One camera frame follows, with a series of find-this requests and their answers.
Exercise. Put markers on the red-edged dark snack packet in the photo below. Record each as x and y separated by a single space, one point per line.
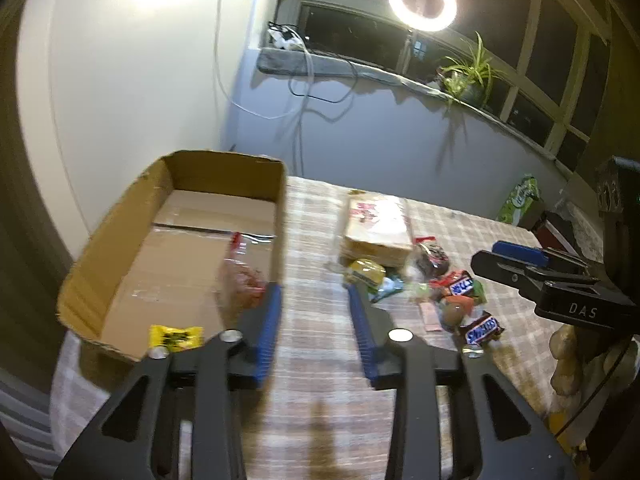
430 257

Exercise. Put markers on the potted spider plant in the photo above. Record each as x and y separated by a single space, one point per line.
470 80

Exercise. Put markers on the Snickers bar english label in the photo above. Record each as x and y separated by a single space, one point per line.
483 329

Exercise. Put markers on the power strip with plugs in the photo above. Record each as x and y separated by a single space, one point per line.
285 37

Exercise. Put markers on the orange snack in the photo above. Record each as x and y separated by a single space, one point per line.
454 309

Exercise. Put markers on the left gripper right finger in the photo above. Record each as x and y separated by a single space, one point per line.
495 433

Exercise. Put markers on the small green round candy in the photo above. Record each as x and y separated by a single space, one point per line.
420 292

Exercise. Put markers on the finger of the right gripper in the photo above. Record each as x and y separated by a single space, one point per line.
547 258
521 275

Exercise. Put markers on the yellow candy wrapper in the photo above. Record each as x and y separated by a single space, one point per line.
175 339

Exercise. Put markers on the ring light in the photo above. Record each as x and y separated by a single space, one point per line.
416 19

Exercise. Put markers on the yellow green snack packet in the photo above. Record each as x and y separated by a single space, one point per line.
366 271

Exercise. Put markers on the bagged sliced bread loaf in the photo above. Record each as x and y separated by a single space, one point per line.
376 228

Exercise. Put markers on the teal mint candy packet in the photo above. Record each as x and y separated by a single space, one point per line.
391 285

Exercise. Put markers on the plaid tablecloth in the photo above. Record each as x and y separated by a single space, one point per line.
318 418

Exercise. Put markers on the pink wafer packet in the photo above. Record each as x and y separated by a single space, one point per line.
430 316

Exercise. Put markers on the brown cardboard box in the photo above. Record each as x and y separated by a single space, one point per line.
157 256

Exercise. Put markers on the green white carton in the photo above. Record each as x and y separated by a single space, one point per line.
521 198

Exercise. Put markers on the red snack bag in box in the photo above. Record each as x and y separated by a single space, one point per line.
242 275

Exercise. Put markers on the Snickers bar chinese label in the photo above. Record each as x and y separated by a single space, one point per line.
453 283

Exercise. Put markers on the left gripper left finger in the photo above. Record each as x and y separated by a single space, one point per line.
135 435

